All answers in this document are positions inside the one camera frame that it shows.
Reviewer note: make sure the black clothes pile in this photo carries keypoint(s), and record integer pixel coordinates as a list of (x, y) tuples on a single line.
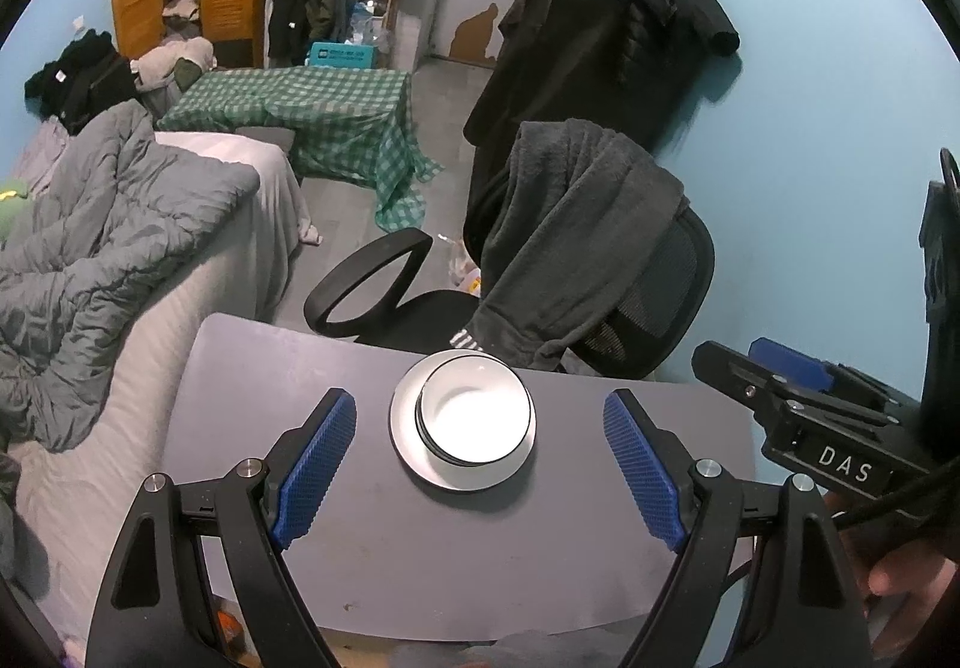
[(75, 83)]

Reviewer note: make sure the white plate black rim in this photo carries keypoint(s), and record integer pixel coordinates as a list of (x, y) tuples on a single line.
[(480, 477)]

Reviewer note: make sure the white sock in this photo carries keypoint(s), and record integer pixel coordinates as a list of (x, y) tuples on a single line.
[(312, 233)]

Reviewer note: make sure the light grey mattress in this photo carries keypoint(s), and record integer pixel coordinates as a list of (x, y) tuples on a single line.
[(97, 443)]

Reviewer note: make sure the green checked cloth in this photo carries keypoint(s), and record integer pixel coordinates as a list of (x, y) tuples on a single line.
[(330, 113)]

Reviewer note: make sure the green plush toy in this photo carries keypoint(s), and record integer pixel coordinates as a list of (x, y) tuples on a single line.
[(11, 207)]

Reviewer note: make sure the plastic bag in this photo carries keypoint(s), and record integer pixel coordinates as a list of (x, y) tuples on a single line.
[(463, 267)]

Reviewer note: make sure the grey quilted duvet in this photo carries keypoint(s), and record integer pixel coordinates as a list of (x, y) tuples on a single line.
[(97, 248)]

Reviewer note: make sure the black hanging coats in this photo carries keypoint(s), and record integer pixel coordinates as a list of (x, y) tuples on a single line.
[(585, 38)]

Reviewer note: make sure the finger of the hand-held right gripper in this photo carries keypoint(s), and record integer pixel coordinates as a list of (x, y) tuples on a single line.
[(739, 375), (791, 362)]

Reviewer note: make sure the blue plastic crate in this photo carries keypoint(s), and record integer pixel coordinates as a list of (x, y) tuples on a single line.
[(343, 54)]

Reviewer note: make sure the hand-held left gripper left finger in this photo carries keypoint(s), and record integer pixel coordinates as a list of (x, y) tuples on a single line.
[(315, 469)]

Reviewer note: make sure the beige clothes pile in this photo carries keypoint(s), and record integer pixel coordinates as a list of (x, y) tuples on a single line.
[(169, 64)]

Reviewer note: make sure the white blanket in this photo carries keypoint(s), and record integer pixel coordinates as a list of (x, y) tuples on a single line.
[(270, 225)]

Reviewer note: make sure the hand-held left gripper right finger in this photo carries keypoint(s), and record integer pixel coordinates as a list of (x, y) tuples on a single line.
[(645, 473)]

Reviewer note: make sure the dark grey fleece robe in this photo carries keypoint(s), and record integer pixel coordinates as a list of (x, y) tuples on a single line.
[(570, 225)]

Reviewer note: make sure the black mesh office chair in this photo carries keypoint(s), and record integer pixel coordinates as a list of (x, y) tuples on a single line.
[(660, 293)]

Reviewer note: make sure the person's right hand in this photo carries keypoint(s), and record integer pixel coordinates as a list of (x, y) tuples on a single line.
[(915, 574)]

